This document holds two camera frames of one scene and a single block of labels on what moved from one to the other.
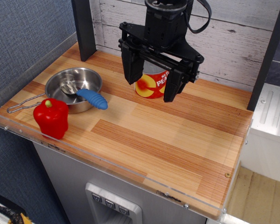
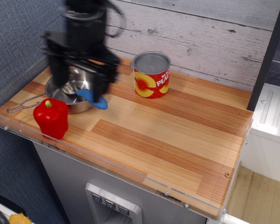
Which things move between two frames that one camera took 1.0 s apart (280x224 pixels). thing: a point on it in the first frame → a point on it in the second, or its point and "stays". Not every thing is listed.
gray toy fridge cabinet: [87, 195] stays
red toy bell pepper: [52, 116] stays
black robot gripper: [164, 42] → [81, 45]
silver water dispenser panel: [107, 207] stays
